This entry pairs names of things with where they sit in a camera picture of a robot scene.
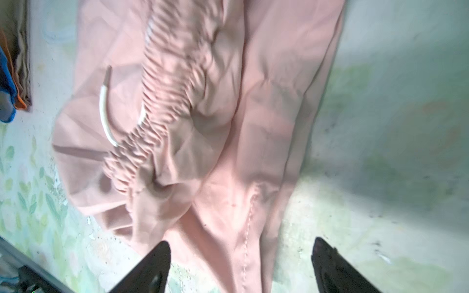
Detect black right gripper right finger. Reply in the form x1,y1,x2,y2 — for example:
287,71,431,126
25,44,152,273
311,238,381,293

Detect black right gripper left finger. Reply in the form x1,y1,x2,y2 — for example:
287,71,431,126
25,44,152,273
110,241,171,293

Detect colourful striped shorts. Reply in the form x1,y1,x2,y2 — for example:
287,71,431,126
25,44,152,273
1,30,28,123

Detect pink cloth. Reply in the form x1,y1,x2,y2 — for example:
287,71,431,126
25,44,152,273
52,1,346,293

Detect beige drawstring shorts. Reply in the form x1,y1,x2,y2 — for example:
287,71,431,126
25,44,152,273
1,0,32,111

